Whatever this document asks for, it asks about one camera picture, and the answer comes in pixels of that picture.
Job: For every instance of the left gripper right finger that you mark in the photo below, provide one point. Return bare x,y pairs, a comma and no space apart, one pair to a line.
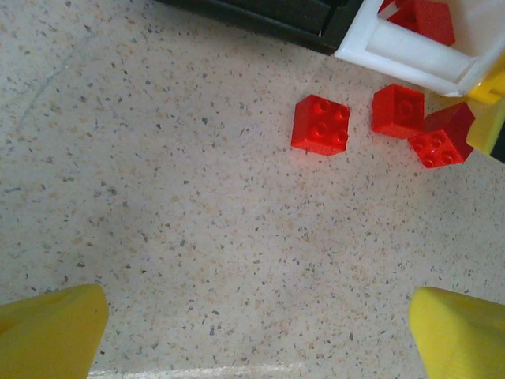
461,339

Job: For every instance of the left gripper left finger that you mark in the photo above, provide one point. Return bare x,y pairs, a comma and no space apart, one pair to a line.
47,339

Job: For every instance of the red lego brick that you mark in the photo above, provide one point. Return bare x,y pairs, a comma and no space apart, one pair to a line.
442,138
434,21
398,111
320,126

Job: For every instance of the yellow plastic bin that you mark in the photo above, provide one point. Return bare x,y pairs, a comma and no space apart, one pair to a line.
489,126

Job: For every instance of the white plastic bin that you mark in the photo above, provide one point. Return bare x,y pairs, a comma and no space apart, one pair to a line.
414,55

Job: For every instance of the black plastic bin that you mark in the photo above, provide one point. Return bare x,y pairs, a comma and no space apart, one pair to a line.
276,19

